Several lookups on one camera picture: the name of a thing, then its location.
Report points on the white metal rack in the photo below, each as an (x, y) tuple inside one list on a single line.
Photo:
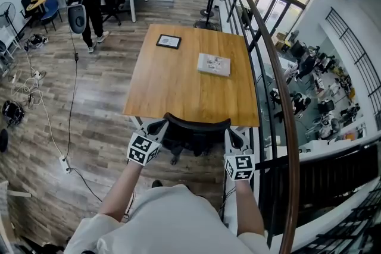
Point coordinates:
[(7, 44)]

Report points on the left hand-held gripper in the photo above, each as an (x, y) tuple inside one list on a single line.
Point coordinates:
[(143, 148)]

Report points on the person's left forearm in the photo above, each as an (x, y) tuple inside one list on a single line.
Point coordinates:
[(122, 190)]

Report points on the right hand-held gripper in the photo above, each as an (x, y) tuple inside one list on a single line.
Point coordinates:
[(241, 166)]

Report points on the blue chair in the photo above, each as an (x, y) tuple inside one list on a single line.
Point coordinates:
[(52, 9)]

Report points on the group of seated people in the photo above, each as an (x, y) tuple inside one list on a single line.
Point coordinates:
[(321, 92)]

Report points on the black framed tablet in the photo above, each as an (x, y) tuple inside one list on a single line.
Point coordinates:
[(168, 41)]

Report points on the black mesh office chair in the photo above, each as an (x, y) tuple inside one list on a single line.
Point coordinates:
[(111, 0)]

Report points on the white flat box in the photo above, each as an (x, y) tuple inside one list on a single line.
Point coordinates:
[(214, 64)]

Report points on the black and white harness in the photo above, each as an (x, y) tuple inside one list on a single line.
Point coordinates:
[(12, 112), (36, 41)]

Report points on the white power strip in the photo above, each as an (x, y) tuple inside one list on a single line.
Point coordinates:
[(64, 164)]

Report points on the person's right forearm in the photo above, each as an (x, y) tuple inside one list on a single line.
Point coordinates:
[(248, 208)]

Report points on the grey oval hanging device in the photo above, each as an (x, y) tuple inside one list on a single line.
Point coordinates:
[(76, 19)]

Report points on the person's white shirt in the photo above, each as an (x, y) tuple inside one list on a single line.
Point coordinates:
[(169, 223)]

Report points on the black wall grille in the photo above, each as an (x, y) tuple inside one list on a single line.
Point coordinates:
[(357, 50)]

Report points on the black railing with wooden handrail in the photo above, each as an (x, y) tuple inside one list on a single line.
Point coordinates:
[(290, 116)]

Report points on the person's black left shoe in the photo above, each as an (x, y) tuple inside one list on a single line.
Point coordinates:
[(157, 183)]

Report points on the small black standing fan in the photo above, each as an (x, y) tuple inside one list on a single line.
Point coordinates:
[(7, 11)]

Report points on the dark round pedestal table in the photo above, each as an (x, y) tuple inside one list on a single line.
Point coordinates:
[(3, 141)]

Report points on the wooden top white-legged table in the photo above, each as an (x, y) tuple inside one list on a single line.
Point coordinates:
[(178, 83)]

